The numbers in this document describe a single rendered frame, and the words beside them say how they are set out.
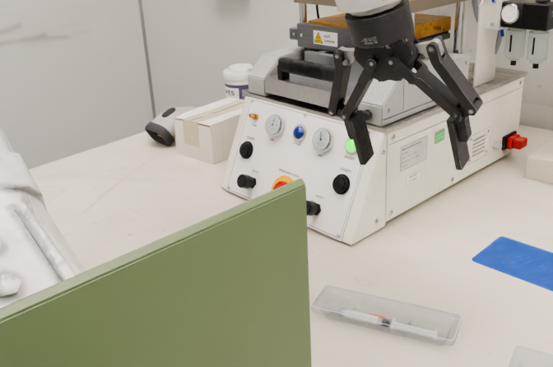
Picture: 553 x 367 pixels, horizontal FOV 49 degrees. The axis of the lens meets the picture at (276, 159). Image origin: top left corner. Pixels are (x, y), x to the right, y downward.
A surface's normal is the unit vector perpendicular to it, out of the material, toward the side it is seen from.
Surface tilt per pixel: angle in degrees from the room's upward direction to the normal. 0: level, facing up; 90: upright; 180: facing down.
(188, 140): 90
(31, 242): 47
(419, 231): 0
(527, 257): 0
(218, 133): 90
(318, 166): 65
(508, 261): 0
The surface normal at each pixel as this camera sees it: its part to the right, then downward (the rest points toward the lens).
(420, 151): 0.68, 0.25
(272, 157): -0.69, -0.13
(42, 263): 0.59, -0.52
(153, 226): -0.05, -0.93
